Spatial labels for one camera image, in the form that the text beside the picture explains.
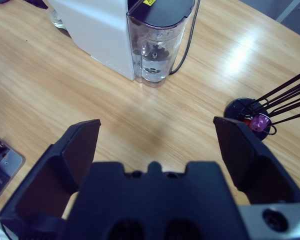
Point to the purple coffee capsule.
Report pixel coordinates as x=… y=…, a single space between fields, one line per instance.
x=260 y=122

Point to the white capsule coffee machine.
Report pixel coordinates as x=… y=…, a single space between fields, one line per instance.
x=95 y=32

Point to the grey metal frame leg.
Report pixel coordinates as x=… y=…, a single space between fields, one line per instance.
x=288 y=11

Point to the black capsule holder with rods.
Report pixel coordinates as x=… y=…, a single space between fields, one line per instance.
x=236 y=107

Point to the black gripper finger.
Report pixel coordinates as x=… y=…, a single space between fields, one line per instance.
x=52 y=175
x=38 y=3
x=255 y=170

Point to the clear drinking glass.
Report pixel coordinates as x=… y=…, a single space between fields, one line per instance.
x=57 y=22

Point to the red coffee capsule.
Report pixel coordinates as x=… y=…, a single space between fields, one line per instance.
x=247 y=123

